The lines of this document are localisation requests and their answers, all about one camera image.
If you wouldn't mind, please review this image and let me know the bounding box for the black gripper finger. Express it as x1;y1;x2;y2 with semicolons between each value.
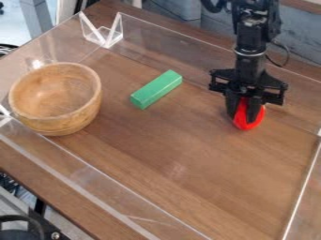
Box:
246;97;263;124
226;90;241;118

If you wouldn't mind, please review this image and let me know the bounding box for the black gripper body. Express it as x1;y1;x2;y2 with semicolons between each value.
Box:
209;54;289;105

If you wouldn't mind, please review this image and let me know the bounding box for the red fruit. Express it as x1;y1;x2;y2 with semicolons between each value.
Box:
231;97;267;131

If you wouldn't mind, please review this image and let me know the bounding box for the wooden bowl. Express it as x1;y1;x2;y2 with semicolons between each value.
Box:
9;62;103;136

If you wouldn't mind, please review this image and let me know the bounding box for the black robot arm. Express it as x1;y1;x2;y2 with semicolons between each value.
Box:
201;0;289;128

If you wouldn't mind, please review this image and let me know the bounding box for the green rectangular block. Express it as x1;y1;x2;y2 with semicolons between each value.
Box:
130;69;183;110

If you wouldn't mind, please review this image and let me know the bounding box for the black table clamp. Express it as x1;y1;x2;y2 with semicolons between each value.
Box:
29;200;71;240

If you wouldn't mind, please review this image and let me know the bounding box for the clear acrylic corner bracket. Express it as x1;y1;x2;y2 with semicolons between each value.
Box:
79;11;123;49

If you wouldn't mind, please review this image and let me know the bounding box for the black cable loop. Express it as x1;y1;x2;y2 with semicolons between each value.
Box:
0;214;47;240

